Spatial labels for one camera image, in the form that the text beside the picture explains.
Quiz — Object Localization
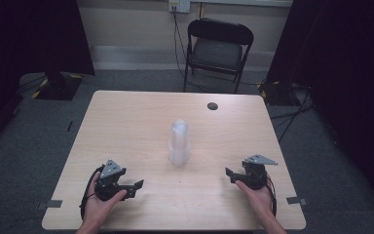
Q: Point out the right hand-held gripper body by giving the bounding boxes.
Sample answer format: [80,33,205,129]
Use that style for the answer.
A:
[241,153,279,191]

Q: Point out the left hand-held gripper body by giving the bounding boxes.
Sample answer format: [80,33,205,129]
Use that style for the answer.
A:
[93,158,128,202]

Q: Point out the stack of clear plastic cups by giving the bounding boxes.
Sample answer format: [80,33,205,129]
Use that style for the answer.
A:
[168,118,191,168]

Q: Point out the person's right hand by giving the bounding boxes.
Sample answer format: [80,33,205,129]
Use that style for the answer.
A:
[234,175,277,222]

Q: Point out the person's left hand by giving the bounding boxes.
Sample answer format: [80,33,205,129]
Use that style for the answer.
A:
[83,171,129,228]

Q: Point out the grey tape strip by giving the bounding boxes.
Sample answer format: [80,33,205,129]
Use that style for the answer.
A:
[285,196,309,207]
[36,199,63,211]

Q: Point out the black stand base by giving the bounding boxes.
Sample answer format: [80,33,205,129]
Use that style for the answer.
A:
[31,71,85,101]
[258,79,306,107]

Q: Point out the black folding chair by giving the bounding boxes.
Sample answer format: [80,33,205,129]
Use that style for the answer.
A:
[182,18,255,95]

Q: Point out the dark curtain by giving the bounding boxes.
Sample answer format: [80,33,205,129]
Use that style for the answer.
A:
[265,0,374,218]
[0,0,95,154]

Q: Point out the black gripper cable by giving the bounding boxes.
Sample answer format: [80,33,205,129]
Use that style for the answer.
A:
[79,165,106,220]
[265,175,279,218]

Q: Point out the black floor cables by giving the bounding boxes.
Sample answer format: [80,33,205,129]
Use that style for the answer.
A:
[269,85,316,144]

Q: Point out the white wall socket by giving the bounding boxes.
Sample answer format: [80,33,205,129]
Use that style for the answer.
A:
[168,0,191,15]

